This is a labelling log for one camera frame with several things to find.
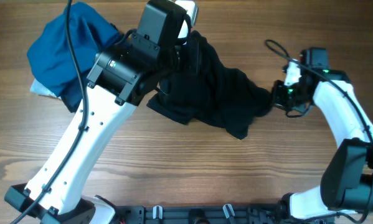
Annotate black polo shirt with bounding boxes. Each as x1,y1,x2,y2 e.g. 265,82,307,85
147,30,271,139

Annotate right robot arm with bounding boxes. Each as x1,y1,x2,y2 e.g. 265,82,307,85
272,47,373,223

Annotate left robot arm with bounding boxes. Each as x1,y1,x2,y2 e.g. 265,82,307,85
4,1,198,223

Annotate dark teal garment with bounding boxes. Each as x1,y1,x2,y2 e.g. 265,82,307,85
60,83,82,113

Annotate bright blue shirt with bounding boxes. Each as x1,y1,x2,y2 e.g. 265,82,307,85
27,2,121,97

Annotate light grey cloth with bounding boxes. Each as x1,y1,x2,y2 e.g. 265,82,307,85
30,79,61,99

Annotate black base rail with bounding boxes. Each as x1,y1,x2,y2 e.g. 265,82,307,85
114,203,335,224

